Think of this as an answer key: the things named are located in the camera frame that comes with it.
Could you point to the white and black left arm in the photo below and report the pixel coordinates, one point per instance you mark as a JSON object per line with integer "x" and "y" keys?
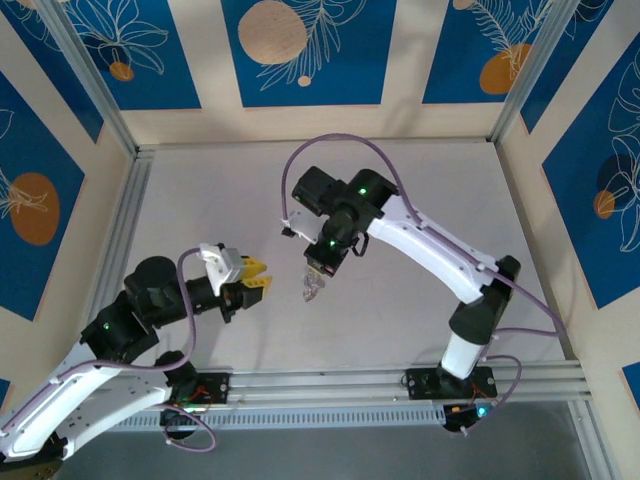
{"x": 100, "y": 395}

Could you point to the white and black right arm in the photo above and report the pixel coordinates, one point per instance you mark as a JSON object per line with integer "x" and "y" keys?
{"x": 440, "y": 250}

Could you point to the black base electronics module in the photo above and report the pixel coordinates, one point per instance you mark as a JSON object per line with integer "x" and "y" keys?
{"x": 175, "y": 420}
{"x": 460, "y": 420}

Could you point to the aluminium side rail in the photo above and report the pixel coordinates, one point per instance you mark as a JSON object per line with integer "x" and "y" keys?
{"x": 134, "y": 200}

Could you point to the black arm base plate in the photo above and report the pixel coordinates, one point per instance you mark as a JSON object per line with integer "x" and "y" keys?
{"x": 420, "y": 382}
{"x": 215, "y": 387}

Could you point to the long aluminium base rail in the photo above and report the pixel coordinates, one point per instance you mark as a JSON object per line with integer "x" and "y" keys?
{"x": 325, "y": 385}

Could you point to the aluminium frame post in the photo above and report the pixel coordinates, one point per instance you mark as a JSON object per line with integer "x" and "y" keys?
{"x": 97, "y": 85}
{"x": 536, "y": 75}

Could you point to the short aluminium rail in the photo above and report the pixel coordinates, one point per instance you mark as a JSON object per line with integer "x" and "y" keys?
{"x": 590, "y": 440}

